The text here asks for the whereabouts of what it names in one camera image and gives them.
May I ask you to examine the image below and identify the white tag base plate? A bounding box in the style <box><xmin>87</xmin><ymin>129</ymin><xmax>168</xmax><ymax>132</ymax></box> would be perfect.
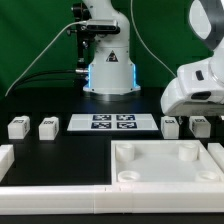
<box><xmin>67</xmin><ymin>114</ymin><xmax>158</xmax><ymax>131</ymax></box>

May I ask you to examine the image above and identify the white left fence piece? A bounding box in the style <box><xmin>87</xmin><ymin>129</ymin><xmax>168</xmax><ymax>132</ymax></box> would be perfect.
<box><xmin>0</xmin><ymin>145</ymin><xmax>14</xmax><ymax>182</ymax></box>

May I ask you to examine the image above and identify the white fence piece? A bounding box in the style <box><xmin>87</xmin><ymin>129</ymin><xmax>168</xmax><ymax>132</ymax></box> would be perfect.
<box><xmin>0</xmin><ymin>145</ymin><xmax>14</xmax><ymax>182</ymax></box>
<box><xmin>208</xmin><ymin>143</ymin><xmax>224</xmax><ymax>176</ymax></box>

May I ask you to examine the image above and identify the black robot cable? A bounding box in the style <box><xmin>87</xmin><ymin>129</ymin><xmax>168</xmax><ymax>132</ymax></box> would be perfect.
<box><xmin>13</xmin><ymin>69</ymin><xmax>84</xmax><ymax>90</ymax></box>

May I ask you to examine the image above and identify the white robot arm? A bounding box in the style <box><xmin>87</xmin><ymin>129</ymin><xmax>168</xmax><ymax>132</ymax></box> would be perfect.
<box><xmin>83</xmin><ymin>0</ymin><xmax>224</xmax><ymax>116</ymax></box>

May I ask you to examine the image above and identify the black camera on stand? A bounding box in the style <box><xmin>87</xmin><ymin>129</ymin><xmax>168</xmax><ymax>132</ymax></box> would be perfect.
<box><xmin>67</xmin><ymin>3</ymin><xmax>120</xmax><ymax>85</ymax></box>

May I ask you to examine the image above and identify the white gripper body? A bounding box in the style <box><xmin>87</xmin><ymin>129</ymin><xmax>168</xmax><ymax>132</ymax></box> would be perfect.
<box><xmin>161</xmin><ymin>58</ymin><xmax>224</xmax><ymax>116</ymax></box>

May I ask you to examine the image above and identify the white right fence piece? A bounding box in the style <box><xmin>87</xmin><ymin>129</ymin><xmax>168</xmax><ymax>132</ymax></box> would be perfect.
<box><xmin>208</xmin><ymin>143</ymin><xmax>224</xmax><ymax>176</ymax></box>

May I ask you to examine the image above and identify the white front fence bar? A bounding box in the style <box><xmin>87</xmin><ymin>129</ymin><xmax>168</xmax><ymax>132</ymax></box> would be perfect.
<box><xmin>0</xmin><ymin>183</ymin><xmax>224</xmax><ymax>215</ymax></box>

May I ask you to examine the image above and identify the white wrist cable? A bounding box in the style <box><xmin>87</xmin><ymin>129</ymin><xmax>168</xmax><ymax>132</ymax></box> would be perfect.
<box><xmin>129</xmin><ymin>0</ymin><xmax>178</xmax><ymax>79</ymax></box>

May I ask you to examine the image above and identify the white square tabletop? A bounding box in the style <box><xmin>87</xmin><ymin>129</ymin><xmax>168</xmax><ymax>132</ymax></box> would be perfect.
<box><xmin>111</xmin><ymin>140</ymin><xmax>224</xmax><ymax>184</ymax></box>

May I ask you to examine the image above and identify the grey camera cable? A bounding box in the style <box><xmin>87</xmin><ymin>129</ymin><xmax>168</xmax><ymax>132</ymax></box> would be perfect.
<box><xmin>4</xmin><ymin>21</ymin><xmax>88</xmax><ymax>98</ymax></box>

